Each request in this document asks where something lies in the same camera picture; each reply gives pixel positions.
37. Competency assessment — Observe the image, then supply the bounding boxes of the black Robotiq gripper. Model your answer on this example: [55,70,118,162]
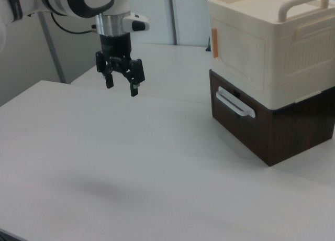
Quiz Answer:
[95,33,146,97]

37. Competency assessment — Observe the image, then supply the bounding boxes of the orange door handle strip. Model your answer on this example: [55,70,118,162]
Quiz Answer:
[212,28,219,59]

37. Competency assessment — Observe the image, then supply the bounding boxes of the cream cabinet door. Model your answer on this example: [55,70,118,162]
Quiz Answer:
[211,18,271,94]

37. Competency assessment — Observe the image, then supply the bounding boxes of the cream plastic cabinet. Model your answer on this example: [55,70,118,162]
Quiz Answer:
[208,0,335,108]

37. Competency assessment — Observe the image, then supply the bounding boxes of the dark brown drawer box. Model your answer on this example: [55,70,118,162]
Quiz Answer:
[209,69,335,167]

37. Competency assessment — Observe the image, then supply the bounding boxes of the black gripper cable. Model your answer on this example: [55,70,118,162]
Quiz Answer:
[51,13,98,35]

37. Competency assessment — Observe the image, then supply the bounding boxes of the grey partition frame post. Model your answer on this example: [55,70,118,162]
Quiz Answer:
[167,0,182,46]
[39,12,65,84]

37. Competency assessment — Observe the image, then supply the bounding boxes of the white drawer handle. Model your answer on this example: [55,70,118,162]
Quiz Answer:
[216,85,256,119]

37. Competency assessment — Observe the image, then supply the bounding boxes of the cream cabinet carry handle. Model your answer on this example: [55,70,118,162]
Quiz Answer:
[277,0,330,23]

